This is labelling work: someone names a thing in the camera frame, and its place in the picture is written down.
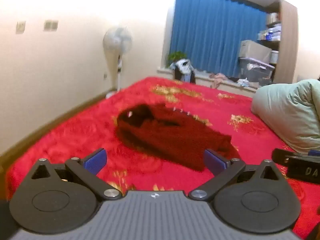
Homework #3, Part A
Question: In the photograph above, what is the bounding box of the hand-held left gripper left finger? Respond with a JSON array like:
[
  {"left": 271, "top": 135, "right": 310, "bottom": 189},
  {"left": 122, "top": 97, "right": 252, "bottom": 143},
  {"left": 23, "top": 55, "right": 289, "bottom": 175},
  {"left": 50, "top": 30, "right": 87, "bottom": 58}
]
[{"left": 30, "top": 148, "right": 123, "bottom": 201}]

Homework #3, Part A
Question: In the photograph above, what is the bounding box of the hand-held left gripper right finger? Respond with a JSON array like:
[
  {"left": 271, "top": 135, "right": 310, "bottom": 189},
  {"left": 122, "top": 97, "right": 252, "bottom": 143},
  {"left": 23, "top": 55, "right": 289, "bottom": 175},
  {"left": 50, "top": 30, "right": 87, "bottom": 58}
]
[{"left": 188, "top": 149, "right": 286, "bottom": 202}]

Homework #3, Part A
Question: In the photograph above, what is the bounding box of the window sill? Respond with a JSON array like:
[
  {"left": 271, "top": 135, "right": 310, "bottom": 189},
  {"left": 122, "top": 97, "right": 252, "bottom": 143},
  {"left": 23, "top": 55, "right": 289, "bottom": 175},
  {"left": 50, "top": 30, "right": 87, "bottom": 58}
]
[{"left": 157, "top": 66, "right": 258, "bottom": 90}]

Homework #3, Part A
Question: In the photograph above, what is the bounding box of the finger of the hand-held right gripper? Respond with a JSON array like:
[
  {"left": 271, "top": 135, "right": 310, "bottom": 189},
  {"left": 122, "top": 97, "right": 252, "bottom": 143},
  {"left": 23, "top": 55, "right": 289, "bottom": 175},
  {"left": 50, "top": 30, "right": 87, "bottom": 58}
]
[{"left": 272, "top": 148, "right": 290, "bottom": 166}]

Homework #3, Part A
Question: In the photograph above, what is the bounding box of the white standing fan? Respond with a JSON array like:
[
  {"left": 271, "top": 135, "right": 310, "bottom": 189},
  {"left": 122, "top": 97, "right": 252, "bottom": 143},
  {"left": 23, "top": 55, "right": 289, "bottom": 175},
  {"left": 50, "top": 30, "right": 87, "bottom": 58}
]
[{"left": 103, "top": 26, "right": 133, "bottom": 99}]

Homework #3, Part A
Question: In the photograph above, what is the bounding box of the metal pot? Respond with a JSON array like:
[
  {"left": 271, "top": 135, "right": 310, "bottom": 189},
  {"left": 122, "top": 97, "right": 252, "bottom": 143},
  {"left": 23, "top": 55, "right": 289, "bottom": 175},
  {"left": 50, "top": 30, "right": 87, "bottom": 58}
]
[{"left": 266, "top": 12, "right": 279, "bottom": 25}]

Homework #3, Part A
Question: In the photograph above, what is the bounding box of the red floral blanket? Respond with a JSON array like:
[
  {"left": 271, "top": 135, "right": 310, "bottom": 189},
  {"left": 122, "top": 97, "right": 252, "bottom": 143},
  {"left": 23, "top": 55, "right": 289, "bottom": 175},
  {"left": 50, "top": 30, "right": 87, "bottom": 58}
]
[{"left": 5, "top": 76, "right": 320, "bottom": 239}]

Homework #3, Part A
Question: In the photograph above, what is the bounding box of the light green pillow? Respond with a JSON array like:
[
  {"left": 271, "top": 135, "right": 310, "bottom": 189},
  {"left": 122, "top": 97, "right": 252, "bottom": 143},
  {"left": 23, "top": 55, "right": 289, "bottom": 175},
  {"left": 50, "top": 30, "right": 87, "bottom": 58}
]
[{"left": 251, "top": 79, "right": 320, "bottom": 154}]

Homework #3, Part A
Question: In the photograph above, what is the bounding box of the pink cloth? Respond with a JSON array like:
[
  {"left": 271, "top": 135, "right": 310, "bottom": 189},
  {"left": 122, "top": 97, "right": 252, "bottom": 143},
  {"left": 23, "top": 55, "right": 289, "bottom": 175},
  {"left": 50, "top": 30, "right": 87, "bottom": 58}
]
[{"left": 209, "top": 73, "right": 229, "bottom": 88}]

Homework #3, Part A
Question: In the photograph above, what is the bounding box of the green potted plant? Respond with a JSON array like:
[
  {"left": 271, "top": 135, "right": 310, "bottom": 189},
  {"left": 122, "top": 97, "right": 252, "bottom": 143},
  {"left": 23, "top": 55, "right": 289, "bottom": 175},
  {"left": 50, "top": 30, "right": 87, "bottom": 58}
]
[{"left": 167, "top": 51, "right": 187, "bottom": 65}]

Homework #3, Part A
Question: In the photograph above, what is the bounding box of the clear plastic storage bin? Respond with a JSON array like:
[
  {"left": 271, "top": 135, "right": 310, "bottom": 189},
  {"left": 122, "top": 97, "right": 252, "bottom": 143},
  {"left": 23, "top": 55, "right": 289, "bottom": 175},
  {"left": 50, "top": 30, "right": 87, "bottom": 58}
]
[{"left": 239, "top": 57, "right": 275, "bottom": 85}]

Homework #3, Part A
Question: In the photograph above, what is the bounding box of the wooden shelf unit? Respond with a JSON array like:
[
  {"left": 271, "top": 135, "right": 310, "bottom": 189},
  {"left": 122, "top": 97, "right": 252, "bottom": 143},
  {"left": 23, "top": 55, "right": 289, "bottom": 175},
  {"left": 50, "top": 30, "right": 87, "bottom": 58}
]
[{"left": 257, "top": 0, "right": 299, "bottom": 84}]

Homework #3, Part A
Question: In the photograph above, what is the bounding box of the blue curtain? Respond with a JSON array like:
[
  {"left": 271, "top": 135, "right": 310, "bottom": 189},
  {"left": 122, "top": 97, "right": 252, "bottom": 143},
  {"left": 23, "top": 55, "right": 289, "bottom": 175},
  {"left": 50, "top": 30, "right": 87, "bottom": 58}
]
[{"left": 169, "top": 0, "right": 269, "bottom": 77}]

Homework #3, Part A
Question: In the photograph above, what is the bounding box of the wall switch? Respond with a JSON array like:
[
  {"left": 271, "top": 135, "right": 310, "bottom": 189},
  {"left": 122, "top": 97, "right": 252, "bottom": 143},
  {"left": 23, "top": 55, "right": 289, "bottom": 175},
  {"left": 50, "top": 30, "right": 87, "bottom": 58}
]
[{"left": 44, "top": 20, "right": 59, "bottom": 32}]

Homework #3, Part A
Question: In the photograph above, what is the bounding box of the cardboard box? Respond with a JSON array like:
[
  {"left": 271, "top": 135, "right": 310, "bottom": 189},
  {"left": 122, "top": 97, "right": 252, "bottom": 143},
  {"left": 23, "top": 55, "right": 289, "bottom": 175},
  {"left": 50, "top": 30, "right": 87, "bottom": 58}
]
[{"left": 239, "top": 40, "right": 272, "bottom": 64}]

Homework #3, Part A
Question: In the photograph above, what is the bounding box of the bag of clothes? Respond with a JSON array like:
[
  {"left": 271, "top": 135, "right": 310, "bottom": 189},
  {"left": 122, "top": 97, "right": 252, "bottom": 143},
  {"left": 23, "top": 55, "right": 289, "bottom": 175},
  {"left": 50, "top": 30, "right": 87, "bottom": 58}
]
[{"left": 170, "top": 59, "right": 197, "bottom": 83}]

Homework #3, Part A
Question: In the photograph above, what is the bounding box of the dark red knitted sweater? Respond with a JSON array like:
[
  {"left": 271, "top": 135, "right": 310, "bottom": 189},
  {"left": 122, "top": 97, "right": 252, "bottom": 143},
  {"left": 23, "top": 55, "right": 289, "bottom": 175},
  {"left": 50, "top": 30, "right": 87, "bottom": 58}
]
[{"left": 114, "top": 104, "right": 240, "bottom": 172}]

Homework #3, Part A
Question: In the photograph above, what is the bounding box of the stack of blue white packs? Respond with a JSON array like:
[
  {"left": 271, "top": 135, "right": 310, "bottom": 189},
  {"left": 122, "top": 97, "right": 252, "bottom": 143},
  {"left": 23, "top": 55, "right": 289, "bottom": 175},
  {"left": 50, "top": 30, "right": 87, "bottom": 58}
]
[{"left": 259, "top": 24, "right": 282, "bottom": 42}]

